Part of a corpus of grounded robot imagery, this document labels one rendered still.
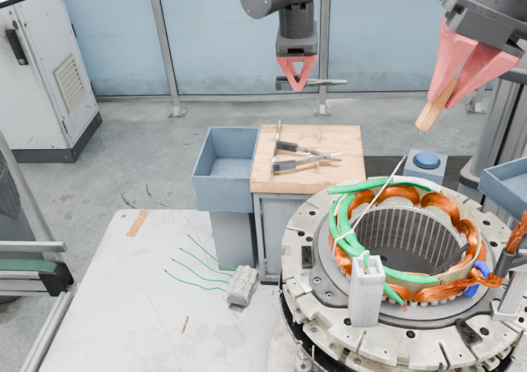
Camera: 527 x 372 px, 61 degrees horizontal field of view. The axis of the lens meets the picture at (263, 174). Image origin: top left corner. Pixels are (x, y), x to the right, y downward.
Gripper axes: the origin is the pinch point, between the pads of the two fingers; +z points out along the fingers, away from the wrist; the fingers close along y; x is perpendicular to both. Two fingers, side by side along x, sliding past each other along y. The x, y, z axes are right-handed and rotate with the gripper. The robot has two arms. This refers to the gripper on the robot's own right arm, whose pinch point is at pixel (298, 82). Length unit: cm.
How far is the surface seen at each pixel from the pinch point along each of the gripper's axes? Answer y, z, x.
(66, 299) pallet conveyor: 14, 48, -55
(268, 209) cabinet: 12.4, 19.4, -5.4
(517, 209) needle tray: 16.2, 14.9, 35.5
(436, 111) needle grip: 31.2, -12.5, 15.5
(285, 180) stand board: 12.6, 12.1, -1.9
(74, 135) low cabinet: -138, 103, -142
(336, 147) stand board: 2.7, 12.3, 7.1
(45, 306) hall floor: -30, 117, -111
